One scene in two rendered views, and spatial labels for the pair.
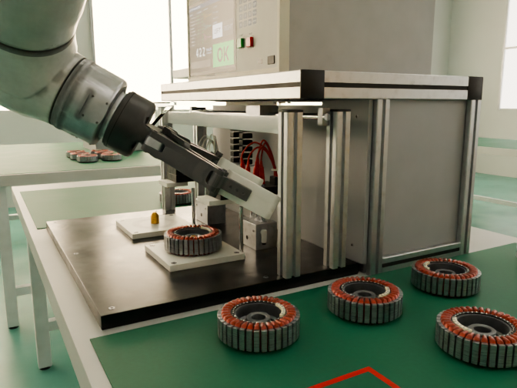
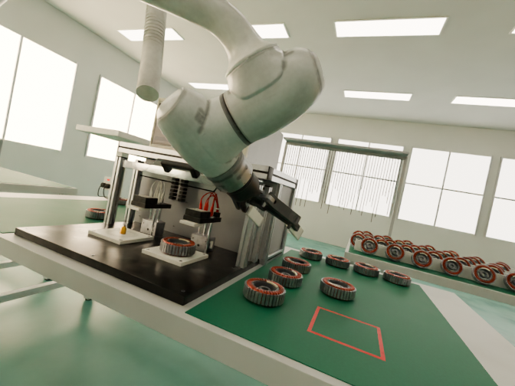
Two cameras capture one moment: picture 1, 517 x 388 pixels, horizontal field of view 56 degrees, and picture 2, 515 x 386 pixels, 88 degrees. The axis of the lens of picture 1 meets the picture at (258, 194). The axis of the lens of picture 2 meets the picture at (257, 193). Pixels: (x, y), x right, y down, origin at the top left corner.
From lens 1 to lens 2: 0.52 m
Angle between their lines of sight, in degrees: 40
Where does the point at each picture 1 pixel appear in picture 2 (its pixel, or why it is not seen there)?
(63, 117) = (230, 177)
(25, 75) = (233, 152)
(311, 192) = (230, 221)
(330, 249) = (254, 252)
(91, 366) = (209, 327)
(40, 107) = (221, 168)
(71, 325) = (158, 305)
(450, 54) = not seen: hidden behind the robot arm
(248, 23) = not seen: hidden behind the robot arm
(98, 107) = (247, 175)
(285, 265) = (244, 261)
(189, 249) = (185, 252)
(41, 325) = not seen: outside the picture
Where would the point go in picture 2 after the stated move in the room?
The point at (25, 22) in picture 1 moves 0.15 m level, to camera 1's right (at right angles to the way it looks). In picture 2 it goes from (269, 131) to (322, 152)
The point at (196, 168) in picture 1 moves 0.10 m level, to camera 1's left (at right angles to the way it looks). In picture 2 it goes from (290, 214) to (256, 210)
